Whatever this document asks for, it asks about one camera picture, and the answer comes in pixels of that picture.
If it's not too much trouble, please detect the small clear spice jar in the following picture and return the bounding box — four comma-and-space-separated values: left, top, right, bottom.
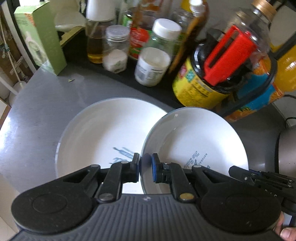
103, 25, 130, 73

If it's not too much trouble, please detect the oil dispenser white cap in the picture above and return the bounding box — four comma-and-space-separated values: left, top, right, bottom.
85, 0, 116, 64

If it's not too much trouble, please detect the small white plate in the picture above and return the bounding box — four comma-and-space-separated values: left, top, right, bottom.
140, 108, 249, 194

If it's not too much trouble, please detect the white pill bottle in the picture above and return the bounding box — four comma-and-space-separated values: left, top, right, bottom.
134, 47, 171, 87

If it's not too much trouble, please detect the sauce bottle green label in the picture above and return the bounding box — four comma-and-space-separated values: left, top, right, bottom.
129, 1, 159, 60

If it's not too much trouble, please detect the white plate with Sweet print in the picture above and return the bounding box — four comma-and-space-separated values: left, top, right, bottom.
55, 97, 168, 195

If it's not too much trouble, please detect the soy sauce bottle red handle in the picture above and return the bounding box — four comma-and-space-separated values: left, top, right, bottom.
173, 1, 276, 109

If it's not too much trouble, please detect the black power cable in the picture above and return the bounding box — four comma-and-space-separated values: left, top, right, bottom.
283, 93, 296, 128

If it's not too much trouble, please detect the green cardboard box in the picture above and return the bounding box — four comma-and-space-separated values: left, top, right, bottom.
14, 1, 67, 75

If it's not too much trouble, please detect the person's right hand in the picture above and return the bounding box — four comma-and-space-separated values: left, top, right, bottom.
273, 212, 296, 241

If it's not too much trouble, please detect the green jar white lid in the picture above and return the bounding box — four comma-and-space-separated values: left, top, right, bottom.
145, 18, 182, 56

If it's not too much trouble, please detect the black pressure cooker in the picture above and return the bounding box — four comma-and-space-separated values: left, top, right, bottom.
275, 126, 296, 178

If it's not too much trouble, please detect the orange juice bottle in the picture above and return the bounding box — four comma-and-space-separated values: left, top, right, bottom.
222, 34, 296, 123

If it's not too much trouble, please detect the black metal kitchen rack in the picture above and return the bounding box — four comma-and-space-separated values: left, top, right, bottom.
62, 0, 296, 119

